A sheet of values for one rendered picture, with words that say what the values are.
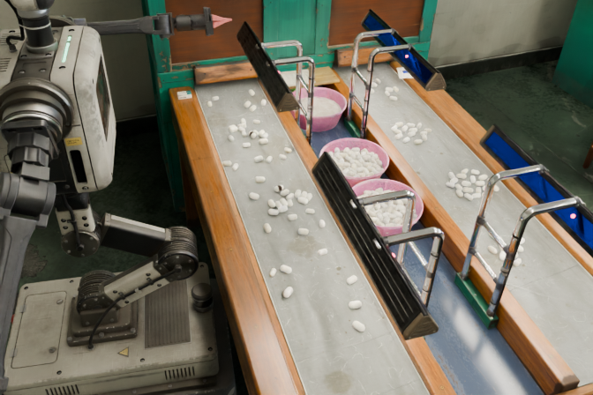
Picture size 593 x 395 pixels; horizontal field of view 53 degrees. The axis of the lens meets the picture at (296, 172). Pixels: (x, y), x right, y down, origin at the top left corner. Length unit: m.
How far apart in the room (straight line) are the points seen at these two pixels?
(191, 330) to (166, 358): 0.13
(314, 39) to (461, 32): 1.89
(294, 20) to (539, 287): 1.56
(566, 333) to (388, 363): 0.53
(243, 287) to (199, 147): 0.75
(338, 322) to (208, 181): 0.75
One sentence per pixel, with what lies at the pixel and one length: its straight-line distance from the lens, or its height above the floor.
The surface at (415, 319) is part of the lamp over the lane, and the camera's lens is 1.30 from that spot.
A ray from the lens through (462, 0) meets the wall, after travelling 4.41.
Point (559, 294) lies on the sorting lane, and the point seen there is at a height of 0.74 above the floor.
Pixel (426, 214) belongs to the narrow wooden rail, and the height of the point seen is 0.73.
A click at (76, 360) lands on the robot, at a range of 2.06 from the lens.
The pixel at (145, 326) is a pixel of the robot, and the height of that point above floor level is 0.47.
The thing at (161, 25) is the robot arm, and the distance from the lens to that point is 2.25.
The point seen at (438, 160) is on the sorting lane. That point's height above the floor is 0.74.
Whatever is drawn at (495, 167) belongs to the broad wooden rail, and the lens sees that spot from 2.36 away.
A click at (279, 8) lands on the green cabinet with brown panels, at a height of 1.08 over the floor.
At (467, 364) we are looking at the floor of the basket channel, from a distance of 1.79.
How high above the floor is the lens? 2.07
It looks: 37 degrees down
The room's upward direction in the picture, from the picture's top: 2 degrees clockwise
